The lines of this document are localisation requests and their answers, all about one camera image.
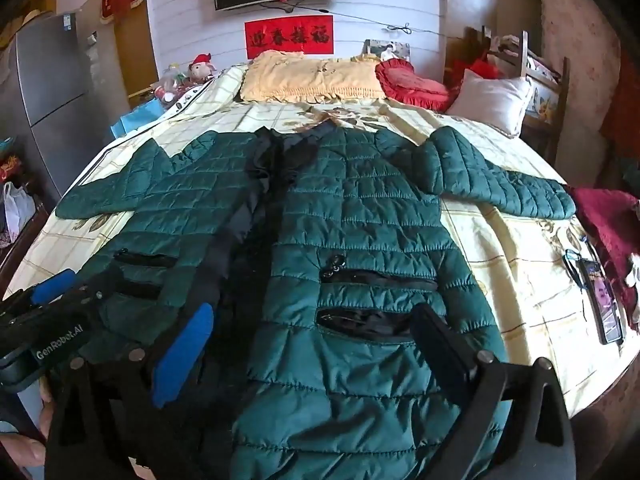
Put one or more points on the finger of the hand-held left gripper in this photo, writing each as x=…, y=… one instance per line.
x=100, y=287
x=50, y=286

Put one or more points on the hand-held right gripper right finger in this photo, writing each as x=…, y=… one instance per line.
x=442, y=345

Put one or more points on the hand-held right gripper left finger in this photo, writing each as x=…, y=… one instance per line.
x=182, y=355

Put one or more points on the green quilted jacket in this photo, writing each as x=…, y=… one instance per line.
x=340, y=210

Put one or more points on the red clothes on chair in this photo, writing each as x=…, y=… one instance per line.
x=472, y=67

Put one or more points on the person's left hand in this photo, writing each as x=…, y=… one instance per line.
x=22, y=451

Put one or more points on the white plastic bag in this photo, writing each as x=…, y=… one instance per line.
x=17, y=210

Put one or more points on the floral yellow bedspread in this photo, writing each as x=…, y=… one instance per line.
x=510, y=250

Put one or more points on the smartphone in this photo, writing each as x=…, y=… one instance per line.
x=602, y=300

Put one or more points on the blue paper bag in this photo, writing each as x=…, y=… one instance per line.
x=137, y=117

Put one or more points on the grey refrigerator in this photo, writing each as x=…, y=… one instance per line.
x=60, y=90

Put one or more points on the dark red cloth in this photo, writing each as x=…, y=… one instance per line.
x=607, y=225

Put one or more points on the bag of toys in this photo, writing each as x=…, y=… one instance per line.
x=170, y=85

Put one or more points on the wooden door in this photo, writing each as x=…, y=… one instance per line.
x=135, y=50

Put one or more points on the plush toy with red hat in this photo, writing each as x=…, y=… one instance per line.
x=201, y=67

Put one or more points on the white pillow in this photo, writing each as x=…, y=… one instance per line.
x=492, y=100

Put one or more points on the wooden chair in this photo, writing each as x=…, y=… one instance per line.
x=542, y=105

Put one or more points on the red ruffled heart cushion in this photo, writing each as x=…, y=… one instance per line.
x=415, y=85

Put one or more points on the yellow fringed pillow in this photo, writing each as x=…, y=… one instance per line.
x=310, y=77

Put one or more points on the framed photo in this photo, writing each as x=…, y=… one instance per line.
x=387, y=50

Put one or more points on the red wall banner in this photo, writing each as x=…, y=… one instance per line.
x=289, y=36

